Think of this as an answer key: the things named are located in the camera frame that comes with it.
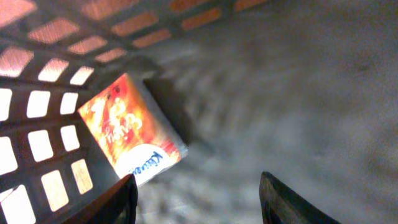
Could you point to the grey plastic mesh basket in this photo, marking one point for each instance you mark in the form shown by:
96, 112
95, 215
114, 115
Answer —
304, 90

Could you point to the orange tissue pack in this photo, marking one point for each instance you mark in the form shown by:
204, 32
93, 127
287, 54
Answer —
131, 130

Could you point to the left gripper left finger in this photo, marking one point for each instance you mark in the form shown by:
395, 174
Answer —
108, 207

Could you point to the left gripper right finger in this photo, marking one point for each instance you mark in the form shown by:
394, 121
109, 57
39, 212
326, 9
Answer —
280, 204

